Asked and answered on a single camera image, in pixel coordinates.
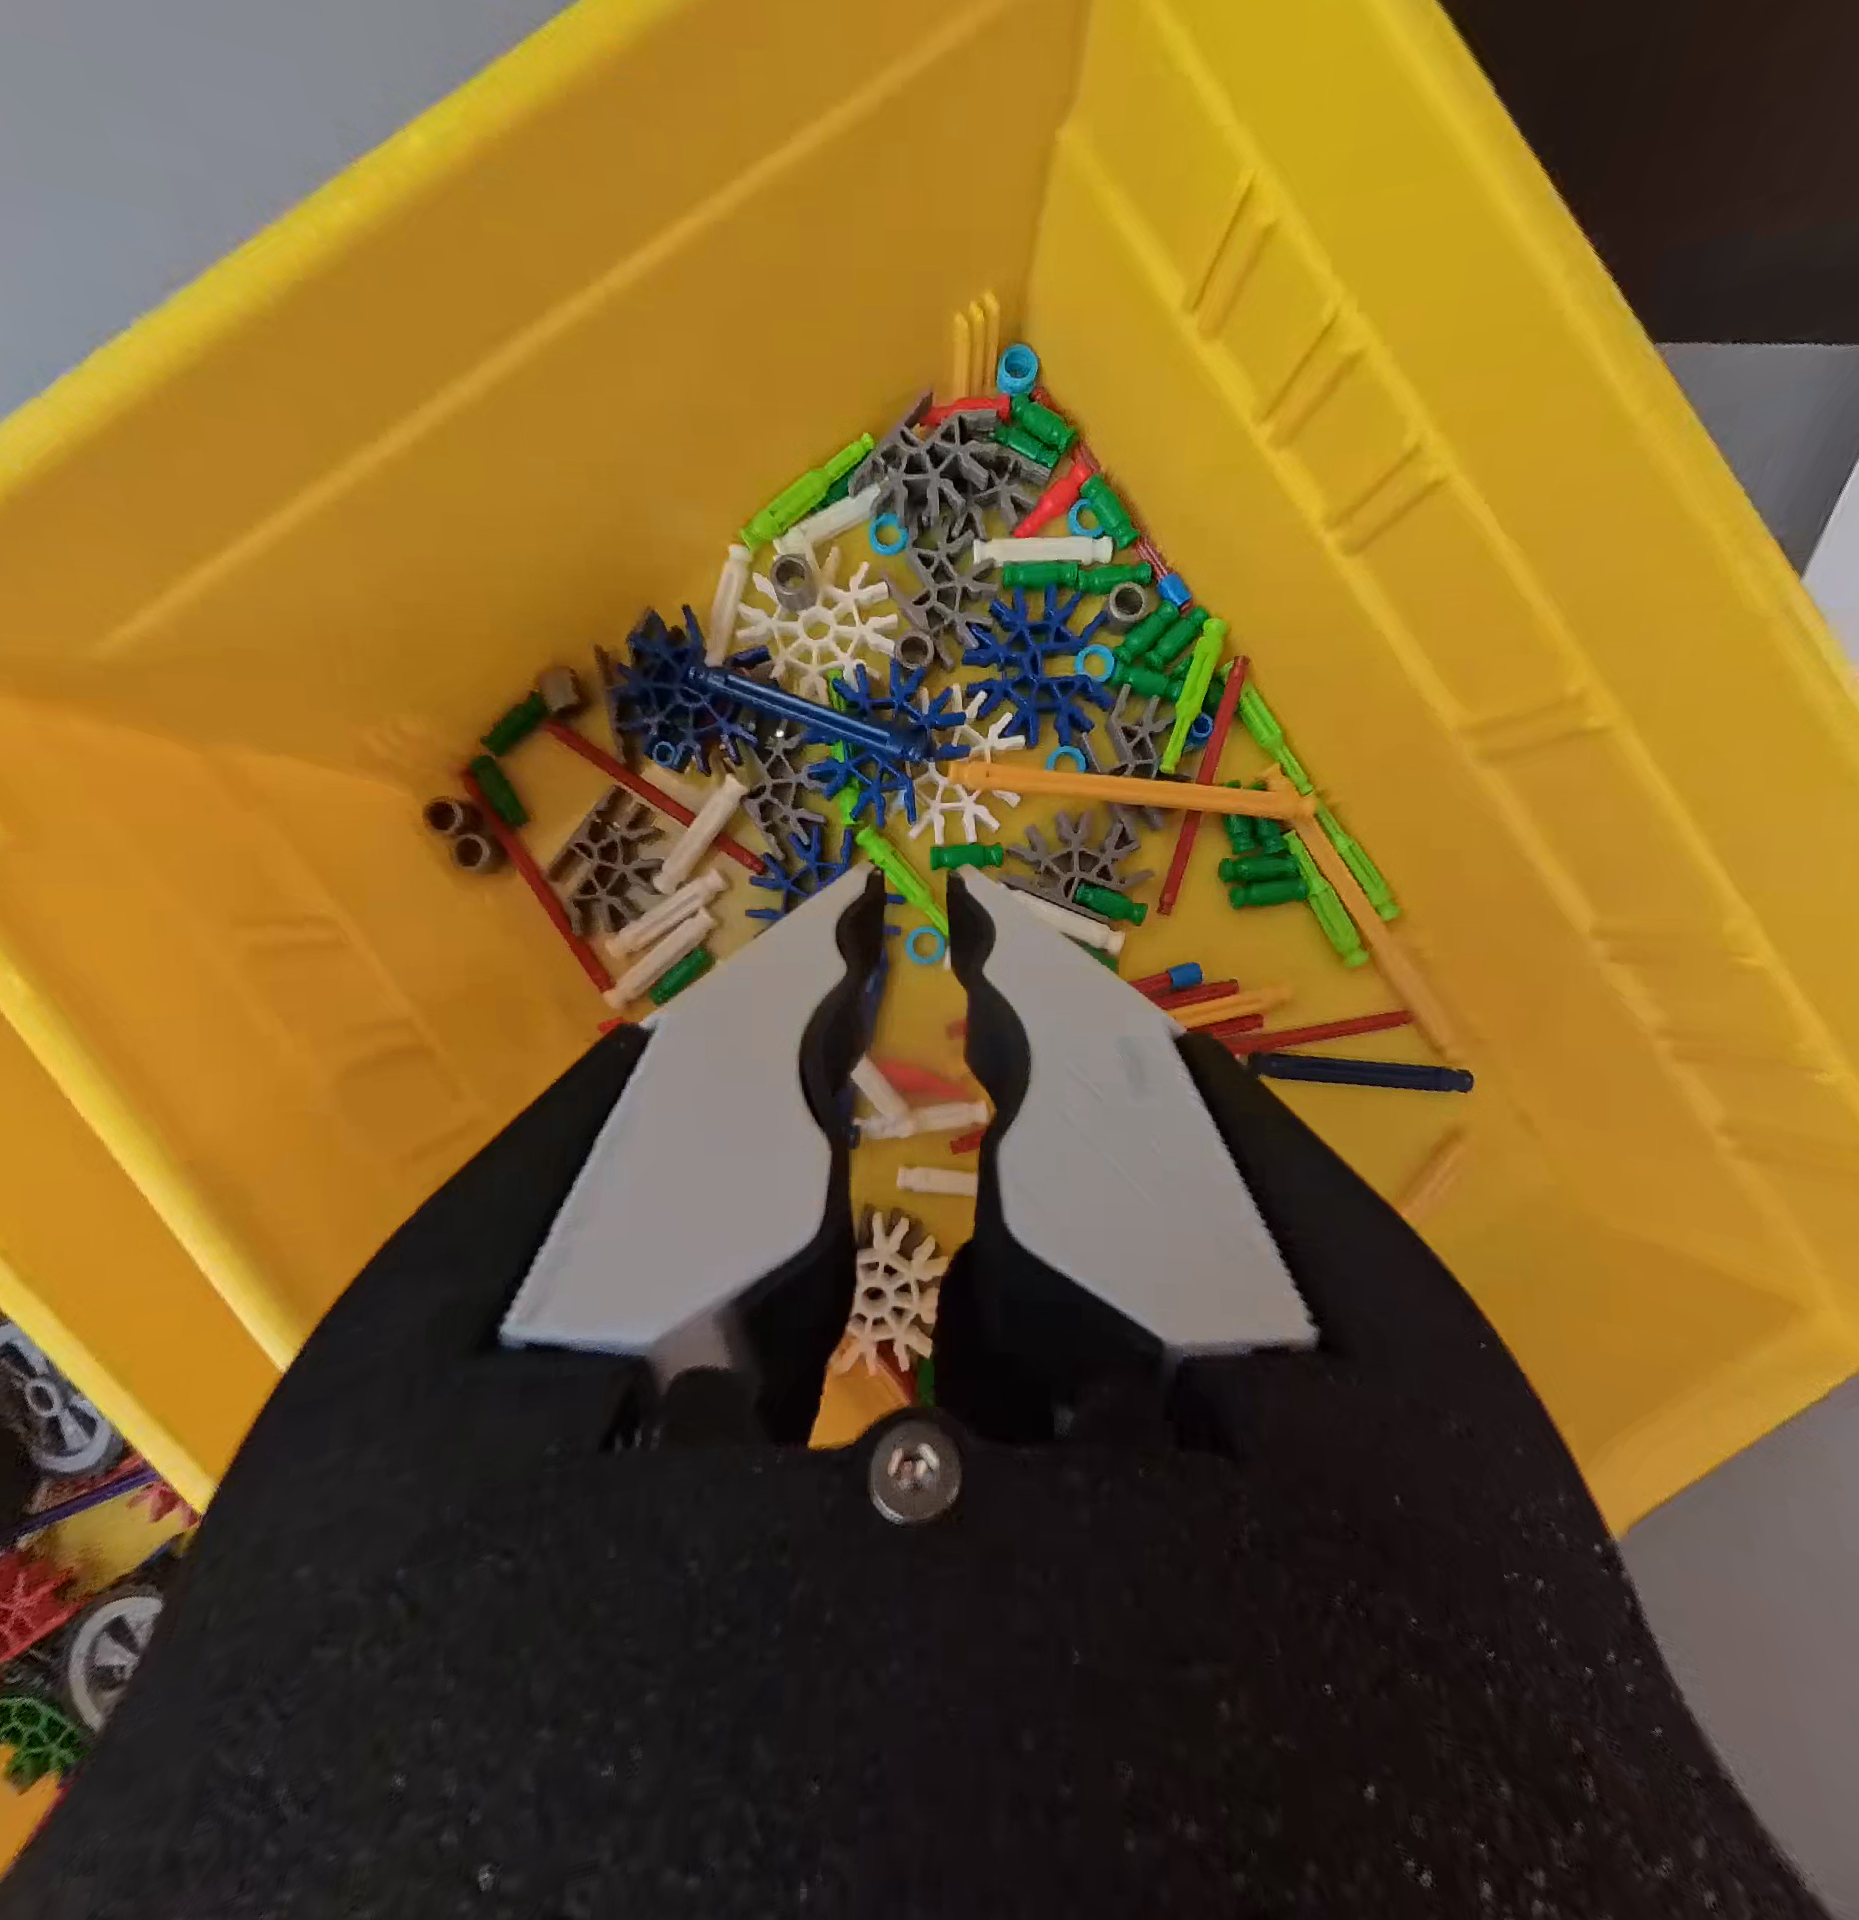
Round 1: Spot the pile of colourful toy pieces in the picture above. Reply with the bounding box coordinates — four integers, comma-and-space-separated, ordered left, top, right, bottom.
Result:
423, 293, 1475, 1404

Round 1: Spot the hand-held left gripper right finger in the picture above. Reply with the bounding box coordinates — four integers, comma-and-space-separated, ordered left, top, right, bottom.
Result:
936, 867, 1322, 1445

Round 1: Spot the yellow plastic crate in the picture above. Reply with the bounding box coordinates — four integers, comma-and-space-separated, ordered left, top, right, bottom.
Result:
0, 0, 1859, 1535

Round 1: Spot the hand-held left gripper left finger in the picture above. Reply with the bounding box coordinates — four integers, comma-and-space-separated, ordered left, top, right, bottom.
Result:
498, 866, 890, 1445

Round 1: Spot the pile of wheels and connectors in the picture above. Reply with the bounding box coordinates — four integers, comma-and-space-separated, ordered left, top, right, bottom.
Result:
0, 1289, 205, 1795

